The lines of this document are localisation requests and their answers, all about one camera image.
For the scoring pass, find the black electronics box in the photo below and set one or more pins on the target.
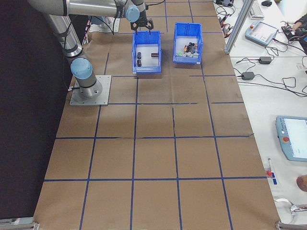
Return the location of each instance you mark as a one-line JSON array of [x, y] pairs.
[[224, 2]]

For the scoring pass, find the white marker red cap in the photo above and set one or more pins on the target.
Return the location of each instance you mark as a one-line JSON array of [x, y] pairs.
[[269, 167]]

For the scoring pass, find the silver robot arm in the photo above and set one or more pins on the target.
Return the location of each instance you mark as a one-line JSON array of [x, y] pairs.
[[100, 21], [88, 83]]

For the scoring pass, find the aluminium profile post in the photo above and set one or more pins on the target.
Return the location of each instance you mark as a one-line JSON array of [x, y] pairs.
[[237, 26]]

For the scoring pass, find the blue bin with capacitors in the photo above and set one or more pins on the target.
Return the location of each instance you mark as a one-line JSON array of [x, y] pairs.
[[146, 38]]

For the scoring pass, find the brown round object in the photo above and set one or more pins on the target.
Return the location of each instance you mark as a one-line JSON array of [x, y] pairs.
[[302, 182]]

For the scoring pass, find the white square base plate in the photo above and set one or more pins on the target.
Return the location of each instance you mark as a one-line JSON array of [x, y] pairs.
[[116, 26], [105, 95]]

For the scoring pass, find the white keyboard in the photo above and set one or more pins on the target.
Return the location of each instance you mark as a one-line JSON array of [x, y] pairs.
[[256, 9]]

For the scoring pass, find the person forearm dark sleeve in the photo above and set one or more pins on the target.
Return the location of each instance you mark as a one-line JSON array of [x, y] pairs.
[[303, 18]]

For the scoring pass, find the person hand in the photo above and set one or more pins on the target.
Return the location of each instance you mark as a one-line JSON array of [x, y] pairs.
[[297, 24]]

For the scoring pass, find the black computer mouse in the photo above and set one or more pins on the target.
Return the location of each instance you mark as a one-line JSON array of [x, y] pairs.
[[266, 3]]

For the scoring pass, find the white foam bin liner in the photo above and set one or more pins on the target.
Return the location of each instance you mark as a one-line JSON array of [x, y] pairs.
[[147, 61], [182, 43]]

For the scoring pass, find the aluminium frame bar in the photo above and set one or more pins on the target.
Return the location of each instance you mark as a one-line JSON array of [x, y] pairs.
[[291, 226], [19, 224]]

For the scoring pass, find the blue bin with buttons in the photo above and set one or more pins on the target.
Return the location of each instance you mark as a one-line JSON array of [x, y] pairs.
[[188, 30]]

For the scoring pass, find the black frame cover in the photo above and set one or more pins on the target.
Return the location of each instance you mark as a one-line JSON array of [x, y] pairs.
[[24, 95]]

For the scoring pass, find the black circuit device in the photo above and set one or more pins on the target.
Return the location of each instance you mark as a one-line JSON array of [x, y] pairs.
[[293, 33]]

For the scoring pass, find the black power adapter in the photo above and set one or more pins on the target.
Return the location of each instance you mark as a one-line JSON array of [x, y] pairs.
[[247, 75], [266, 60]]

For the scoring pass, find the grey blue teach pendant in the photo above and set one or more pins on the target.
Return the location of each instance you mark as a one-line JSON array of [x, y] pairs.
[[261, 33], [295, 139]]

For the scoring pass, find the blue tape piece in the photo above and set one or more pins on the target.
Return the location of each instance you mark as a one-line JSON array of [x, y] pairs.
[[276, 181]]

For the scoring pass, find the silver metal clamp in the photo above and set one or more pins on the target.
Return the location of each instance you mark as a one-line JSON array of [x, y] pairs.
[[297, 209]]

